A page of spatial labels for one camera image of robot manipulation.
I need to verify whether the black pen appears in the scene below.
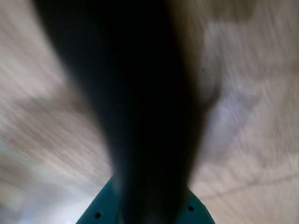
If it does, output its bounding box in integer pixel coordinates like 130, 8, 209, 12
32, 0, 207, 224

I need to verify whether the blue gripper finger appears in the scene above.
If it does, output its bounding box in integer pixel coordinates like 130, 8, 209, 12
176, 186, 216, 224
75, 175, 122, 224

